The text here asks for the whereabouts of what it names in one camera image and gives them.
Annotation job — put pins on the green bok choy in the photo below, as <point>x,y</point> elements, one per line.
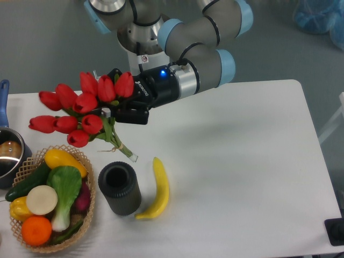
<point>66,181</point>

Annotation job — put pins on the yellow banana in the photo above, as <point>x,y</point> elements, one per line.
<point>162,193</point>

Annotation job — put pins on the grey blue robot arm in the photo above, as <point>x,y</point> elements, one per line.
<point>195,58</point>

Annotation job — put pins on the yellow lemon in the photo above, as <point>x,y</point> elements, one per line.
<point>58,157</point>

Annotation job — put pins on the black device at table edge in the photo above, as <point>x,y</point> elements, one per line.
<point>334,226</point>

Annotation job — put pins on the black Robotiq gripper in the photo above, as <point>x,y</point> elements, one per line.
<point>152,88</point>

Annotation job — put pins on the blue handled saucepan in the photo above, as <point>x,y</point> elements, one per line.
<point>14,150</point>

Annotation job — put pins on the dark green cucumber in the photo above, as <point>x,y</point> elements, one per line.
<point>36,178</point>

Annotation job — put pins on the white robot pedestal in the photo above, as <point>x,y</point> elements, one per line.
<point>138,38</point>

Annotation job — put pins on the blue plastic bag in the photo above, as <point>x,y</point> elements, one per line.
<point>321,17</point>

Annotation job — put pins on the white frame at right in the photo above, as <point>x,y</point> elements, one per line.
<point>333,123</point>

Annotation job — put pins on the woven wicker basket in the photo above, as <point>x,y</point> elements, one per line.
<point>30,165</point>

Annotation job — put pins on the green chili pepper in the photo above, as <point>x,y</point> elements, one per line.
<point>68,234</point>

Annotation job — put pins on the red tulip bouquet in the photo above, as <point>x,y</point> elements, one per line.
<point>83,121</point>

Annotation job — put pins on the dark grey ribbed vase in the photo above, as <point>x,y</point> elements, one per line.
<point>119,184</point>

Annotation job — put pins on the purple red radish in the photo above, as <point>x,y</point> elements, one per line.
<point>82,202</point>

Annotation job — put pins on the yellow bell pepper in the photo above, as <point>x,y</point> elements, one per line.
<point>19,210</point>

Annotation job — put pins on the orange fruit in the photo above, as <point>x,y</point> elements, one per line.
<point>36,230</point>

